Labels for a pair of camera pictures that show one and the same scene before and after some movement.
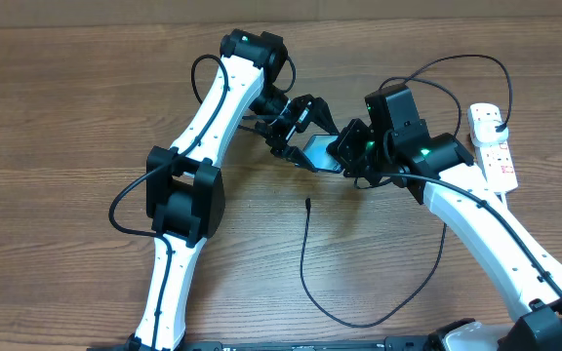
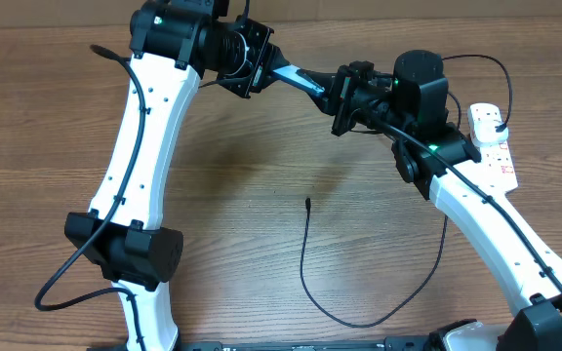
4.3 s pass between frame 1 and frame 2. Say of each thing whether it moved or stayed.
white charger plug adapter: stayed
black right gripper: moved
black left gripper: moved
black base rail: stayed
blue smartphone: moved
